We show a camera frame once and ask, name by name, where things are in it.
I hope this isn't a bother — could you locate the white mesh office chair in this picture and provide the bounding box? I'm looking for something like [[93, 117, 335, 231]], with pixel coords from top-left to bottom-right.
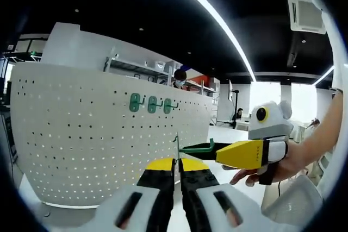
[[260, 174, 325, 220]]

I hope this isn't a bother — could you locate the white perforated mounting plate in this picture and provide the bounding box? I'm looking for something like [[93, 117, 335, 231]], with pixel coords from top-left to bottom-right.
[[9, 62, 215, 217]]

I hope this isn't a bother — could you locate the long ceiling light strip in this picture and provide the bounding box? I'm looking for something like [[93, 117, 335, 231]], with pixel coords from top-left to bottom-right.
[[156, 0, 256, 79]]

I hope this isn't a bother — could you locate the person's right hand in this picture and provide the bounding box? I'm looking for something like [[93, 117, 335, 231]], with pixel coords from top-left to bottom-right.
[[229, 143, 303, 188]]

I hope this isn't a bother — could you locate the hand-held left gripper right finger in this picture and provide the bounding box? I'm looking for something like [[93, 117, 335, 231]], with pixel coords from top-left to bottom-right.
[[179, 157, 270, 232]]

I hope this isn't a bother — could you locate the white ceiling air conditioner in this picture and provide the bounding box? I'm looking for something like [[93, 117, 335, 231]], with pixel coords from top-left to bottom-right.
[[285, 0, 327, 36]]

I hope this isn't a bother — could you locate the person's upper body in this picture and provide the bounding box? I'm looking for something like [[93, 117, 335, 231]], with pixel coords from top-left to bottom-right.
[[300, 0, 348, 205]]

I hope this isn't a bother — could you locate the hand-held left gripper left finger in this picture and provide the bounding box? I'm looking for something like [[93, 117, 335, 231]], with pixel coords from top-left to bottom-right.
[[94, 157, 177, 232]]

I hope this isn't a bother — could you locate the green hook assembly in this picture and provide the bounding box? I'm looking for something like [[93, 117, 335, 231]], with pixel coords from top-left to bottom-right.
[[172, 131, 216, 168], [162, 97, 181, 115], [146, 95, 164, 114], [128, 92, 147, 113]]

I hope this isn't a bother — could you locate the storage rack with boxes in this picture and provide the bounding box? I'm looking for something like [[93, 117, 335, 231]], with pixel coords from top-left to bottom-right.
[[103, 48, 220, 99]]

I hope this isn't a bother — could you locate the white low partition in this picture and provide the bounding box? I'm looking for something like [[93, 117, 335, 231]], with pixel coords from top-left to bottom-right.
[[40, 21, 175, 80]]

